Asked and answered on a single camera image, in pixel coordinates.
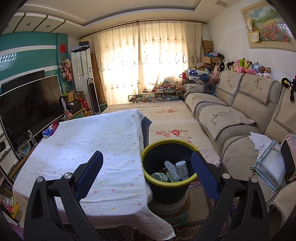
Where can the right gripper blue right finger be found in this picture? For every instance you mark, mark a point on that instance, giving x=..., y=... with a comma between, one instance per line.
x=239, y=213

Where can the red envelope box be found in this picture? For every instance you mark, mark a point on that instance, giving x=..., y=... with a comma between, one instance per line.
x=54, y=126

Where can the yellow rimmed black trash bin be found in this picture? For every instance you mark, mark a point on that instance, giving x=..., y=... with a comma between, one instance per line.
x=154, y=157

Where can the black tower fan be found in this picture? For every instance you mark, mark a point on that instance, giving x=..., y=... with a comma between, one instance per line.
x=93, y=95

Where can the white foam fruit net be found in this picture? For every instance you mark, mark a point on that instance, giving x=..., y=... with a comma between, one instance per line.
x=172, y=169

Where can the pile of plush toys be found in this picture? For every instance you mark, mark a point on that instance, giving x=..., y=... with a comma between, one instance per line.
x=239, y=66

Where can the framed flower painting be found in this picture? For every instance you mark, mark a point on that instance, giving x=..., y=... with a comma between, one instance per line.
x=266, y=28

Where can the clear green lidded cup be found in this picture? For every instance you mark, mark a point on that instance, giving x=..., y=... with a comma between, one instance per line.
x=160, y=177

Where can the clear water bottle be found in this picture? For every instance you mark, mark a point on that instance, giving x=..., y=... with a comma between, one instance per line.
x=32, y=138

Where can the beige fabric sofa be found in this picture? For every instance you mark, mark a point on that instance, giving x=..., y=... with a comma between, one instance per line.
x=244, y=103

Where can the large flat screen television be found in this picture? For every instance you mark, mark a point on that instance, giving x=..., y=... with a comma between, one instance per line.
x=30, y=108

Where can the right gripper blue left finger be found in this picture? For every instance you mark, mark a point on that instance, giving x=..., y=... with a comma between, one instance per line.
x=43, y=221

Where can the artificial flower wall decoration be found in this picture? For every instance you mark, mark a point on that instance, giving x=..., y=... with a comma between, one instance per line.
x=66, y=69

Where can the beige floral floor mat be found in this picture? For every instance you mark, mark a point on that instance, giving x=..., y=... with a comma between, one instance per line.
x=173, y=120

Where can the pile of books and toys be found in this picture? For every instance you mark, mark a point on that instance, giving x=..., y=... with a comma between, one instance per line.
x=159, y=94

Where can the white dotted tablecloth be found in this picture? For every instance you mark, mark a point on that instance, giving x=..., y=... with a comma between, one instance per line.
x=119, y=195

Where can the cream embroidered curtains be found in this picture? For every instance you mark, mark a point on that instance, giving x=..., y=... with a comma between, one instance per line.
x=138, y=57

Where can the glass bowl on cabinet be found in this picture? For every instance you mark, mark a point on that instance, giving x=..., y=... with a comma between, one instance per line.
x=24, y=148

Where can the papers and plastic folder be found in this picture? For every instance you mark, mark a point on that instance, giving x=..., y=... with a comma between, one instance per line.
x=269, y=165

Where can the blue tissue pack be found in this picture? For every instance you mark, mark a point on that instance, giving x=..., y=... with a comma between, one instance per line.
x=48, y=132

